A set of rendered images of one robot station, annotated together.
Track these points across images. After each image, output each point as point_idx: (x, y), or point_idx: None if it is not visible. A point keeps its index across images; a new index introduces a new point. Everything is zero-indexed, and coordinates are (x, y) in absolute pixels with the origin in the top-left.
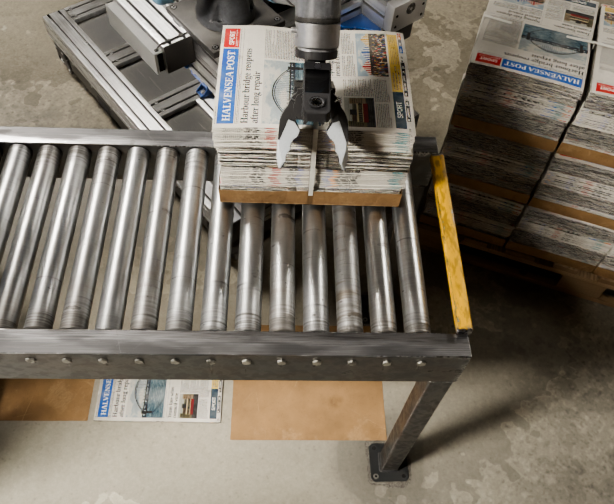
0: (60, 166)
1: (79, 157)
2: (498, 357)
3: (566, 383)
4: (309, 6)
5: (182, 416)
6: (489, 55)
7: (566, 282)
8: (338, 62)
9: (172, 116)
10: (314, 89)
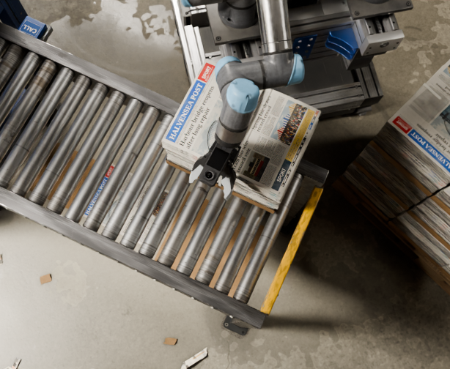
0: (91, 86)
1: (99, 93)
2: (344, 288)
3: (379, 326)
4: (226, 118)
5: None
6: (404, 121)
7: (421, 262)
8: (264, 120)
9: (206, 25)
10: (212, 165)
